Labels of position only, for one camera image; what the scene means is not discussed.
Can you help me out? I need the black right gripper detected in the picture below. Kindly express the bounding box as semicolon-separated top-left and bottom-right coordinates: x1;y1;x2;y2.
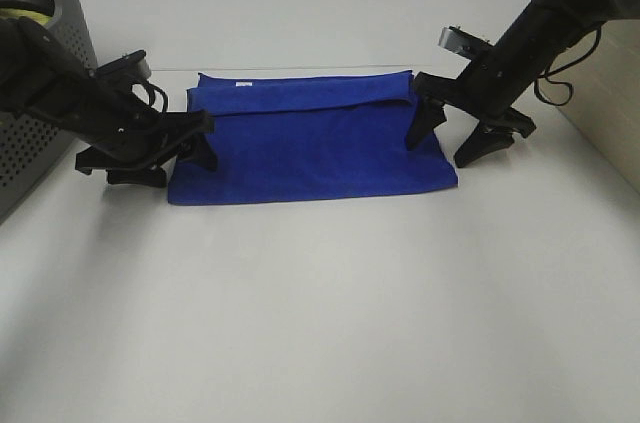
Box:
404;48;535;167

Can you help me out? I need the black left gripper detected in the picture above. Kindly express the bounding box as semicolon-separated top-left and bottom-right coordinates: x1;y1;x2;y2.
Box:
74;92;218;188

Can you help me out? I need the blue microfibre towel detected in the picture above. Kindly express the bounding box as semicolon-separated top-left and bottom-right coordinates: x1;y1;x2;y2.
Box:
168;70;458;206

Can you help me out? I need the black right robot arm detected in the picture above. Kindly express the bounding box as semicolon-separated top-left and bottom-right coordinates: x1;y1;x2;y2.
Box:
405;0;639;168

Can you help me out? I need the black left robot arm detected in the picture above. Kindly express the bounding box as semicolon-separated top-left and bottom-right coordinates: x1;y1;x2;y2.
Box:
1;17;218;188

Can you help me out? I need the beige bin with grey rim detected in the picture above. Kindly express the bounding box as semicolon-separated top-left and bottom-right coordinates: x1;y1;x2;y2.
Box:
561;20;639;189

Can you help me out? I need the grey perforated plastic basket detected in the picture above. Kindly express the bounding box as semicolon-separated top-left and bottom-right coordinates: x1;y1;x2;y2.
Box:
1;0;97;219

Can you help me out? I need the green towel in basket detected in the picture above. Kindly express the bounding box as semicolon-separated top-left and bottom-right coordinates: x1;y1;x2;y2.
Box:
0;8;51;25

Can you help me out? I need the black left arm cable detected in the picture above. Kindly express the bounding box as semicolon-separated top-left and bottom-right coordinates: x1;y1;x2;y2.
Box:
130;80;170;117

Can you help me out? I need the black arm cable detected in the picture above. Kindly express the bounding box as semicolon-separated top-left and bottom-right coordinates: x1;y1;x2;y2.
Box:
130;80;170;117
532;17;604;107

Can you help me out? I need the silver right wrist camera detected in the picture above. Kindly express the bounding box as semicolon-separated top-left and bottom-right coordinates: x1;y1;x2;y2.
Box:
438;26;493;60

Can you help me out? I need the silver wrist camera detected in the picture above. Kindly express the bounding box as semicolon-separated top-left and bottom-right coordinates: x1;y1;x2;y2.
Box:
438;26;493;60
95;49;152;80

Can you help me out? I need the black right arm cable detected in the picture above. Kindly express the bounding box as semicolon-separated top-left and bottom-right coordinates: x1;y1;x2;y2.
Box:
532;17;604;107

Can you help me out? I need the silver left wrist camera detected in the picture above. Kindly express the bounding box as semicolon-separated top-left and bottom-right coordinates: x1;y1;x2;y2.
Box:
95;49;152;80

